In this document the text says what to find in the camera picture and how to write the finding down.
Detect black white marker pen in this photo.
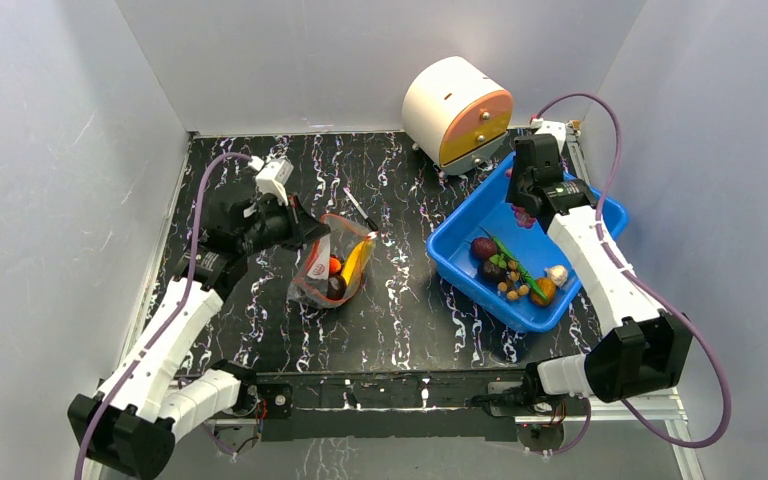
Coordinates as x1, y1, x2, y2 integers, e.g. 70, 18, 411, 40
343, 187, 379, 231

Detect yellow banana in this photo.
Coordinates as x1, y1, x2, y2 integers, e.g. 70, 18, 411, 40
341, 235, 376, 284

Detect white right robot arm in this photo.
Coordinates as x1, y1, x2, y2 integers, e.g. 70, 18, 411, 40
506, 134, 692, 414

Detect dark plum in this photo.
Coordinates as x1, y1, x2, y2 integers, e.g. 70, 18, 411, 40
326, 274, 348, 301

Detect blue plastic bin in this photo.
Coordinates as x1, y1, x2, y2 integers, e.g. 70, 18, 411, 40
426, 151, 630, 337

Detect orange brown fruit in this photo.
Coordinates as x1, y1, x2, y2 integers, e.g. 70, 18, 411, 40
530, 277, 558, 308

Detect light purple grape bunch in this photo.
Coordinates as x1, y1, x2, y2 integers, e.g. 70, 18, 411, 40
511, 206, 536, 229

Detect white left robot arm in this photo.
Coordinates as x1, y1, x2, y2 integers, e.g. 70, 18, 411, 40
67, 194, 330, 479

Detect aluminium frame rail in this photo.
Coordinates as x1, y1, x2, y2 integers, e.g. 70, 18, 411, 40
76, 374, 703, 480

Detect dark mangosteen green leaves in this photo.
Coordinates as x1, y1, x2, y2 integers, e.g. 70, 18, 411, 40
478, 255, 508, 285

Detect clear zip top bag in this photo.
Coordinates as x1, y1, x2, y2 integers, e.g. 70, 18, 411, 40
286, 214, 379, 309

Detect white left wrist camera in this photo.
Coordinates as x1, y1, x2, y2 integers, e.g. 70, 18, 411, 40
249, 156, 294, 206

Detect purple mangosteen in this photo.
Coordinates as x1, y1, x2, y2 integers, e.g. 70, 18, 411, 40
470, 237, 499, 262

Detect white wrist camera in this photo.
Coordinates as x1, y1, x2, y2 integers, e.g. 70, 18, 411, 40
249, 156, 294, 206
529, 117, 567, 154

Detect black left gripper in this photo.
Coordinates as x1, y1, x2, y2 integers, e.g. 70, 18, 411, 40
239, 192, 331, 256

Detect white garlic bulb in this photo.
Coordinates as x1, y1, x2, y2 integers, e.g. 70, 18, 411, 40
545, 265, 569, 288

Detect white round drawer cabinet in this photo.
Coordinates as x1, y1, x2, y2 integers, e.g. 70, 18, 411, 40
401, 56, 514, 176

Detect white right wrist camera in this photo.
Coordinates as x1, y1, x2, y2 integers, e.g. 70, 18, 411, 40
529, 117, 567, 154

